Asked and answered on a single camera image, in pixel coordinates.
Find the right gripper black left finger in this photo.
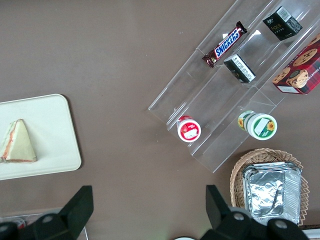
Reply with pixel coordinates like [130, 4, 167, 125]
[29, 184, 95, 240]

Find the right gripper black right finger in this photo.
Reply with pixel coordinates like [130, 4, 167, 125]
[200, 184, 266, 240]

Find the triangular sandwich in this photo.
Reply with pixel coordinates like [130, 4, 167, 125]
[0, 118, 38, 164]

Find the light wicker basket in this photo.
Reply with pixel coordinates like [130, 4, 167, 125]
[229, 148, 310, 227]

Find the aluminium foil tray stack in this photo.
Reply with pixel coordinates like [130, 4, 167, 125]
[241, 161, 303, 226]

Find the beige plastic tray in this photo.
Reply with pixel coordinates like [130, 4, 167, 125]
[0, 93, 83, 181]

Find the clear acrylic bottle rack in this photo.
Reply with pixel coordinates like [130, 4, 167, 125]
[0, 211, 89, 240]

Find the red lid cup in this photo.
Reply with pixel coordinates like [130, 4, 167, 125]
[176, 115, 202, 143]

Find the white plastic bin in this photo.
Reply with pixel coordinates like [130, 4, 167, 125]
[301, 226, 320, 240]

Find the green lid cup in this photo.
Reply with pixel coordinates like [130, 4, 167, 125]
[237, 110, 278, 141]

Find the clear acrylic stepped display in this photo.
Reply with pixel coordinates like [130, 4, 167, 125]
[147, 0, 320, 174]

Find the small black carton box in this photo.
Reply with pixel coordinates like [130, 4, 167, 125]
[262, 5, 304, 42]
[223, 53, 257, 84]

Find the red plaid cookie box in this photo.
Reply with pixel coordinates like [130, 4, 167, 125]
[271, 32, 320, 96]

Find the Snickers chocolate bar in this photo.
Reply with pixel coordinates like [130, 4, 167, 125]
[201, 20, 248, 69]

